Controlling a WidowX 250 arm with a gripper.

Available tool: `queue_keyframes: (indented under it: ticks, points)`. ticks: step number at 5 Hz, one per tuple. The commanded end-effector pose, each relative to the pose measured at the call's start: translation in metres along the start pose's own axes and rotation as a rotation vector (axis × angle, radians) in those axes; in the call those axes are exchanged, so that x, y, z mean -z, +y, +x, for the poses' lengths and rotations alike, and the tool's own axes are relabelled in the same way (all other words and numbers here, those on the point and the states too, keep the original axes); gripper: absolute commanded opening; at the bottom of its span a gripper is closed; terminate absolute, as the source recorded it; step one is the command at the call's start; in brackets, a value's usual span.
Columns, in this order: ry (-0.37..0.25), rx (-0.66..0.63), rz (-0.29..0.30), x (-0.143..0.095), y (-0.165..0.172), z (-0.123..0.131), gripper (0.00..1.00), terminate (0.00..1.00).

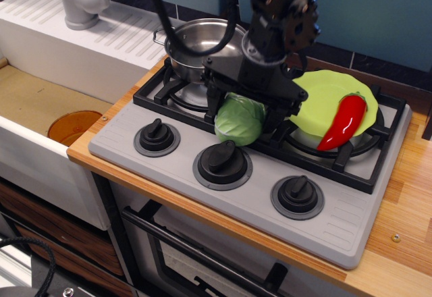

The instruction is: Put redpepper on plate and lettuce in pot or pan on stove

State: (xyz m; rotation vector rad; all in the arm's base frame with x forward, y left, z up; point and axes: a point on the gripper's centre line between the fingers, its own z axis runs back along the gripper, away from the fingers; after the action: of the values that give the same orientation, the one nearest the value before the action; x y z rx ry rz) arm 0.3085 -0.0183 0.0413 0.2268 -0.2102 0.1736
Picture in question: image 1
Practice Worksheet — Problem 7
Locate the black middle stove knob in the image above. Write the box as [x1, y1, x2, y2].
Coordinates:
[192, 140, 253, 191]

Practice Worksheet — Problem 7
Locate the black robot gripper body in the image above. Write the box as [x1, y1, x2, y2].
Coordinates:
[203, 32, 308, 111]

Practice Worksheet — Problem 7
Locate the stainless steel pot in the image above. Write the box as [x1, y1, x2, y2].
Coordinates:
[153, 18, 250, 85]

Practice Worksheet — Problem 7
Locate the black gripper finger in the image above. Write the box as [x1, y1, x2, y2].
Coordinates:
[206, 82, 225, 122]
[262, 106, 292, 134]

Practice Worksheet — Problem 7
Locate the red toy chili pepper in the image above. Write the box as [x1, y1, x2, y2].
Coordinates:
[317, 92, 367, 151]

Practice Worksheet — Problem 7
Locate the black oven door handle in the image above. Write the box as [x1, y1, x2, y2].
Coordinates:
[121, 207, 278, 297]

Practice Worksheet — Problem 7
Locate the black stove knob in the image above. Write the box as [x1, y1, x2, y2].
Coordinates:
[192, 140, 253, 191]
[134, 118, 181, 158]
[271, 175, 325, 221]

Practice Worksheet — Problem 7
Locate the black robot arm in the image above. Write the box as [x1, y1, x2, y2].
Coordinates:
[203, 0, 320, 133]

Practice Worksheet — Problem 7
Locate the black burner grate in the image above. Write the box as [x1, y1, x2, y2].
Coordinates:
[250, 84, 409, 194]
[132, 51, 289, 142]

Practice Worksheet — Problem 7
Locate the black right burner grate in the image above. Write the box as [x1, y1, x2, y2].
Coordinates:
[250, 84, 409, 194]

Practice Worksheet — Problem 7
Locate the wooden drawer front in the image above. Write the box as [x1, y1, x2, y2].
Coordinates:
[1, 182, 133, 297]

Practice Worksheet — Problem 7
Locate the green toy lettuce head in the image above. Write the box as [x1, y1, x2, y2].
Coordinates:
[214, 92, 267, 146]

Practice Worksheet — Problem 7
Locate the orange sink drain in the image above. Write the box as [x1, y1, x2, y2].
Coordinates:
[47, 110, 102, 146]

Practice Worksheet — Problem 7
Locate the white toy sink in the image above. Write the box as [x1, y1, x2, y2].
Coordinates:
[1, 0, 165, 230]

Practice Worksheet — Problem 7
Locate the blue braided robot cable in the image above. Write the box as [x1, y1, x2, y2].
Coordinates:
[144, 0, 239, 57]

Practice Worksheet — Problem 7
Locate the black left burner grate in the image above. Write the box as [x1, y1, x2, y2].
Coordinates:
[132, 51, 289, 142]

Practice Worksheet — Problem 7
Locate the black left stove knob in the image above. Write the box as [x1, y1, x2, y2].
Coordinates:
[134, 118, 181, 158]

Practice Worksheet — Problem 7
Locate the black right stove knob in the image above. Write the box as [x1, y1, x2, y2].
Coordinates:
[271, 175, 325, 221]

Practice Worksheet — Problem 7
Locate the light green plastic plate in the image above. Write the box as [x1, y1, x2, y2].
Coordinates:
[289, 70, 379, 137]

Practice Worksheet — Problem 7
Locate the black braided cable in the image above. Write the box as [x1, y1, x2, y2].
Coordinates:
[0, 236, 57, 297]

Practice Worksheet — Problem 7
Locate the grey toy stove top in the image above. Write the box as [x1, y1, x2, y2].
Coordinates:
[88, 65, 412, 269]

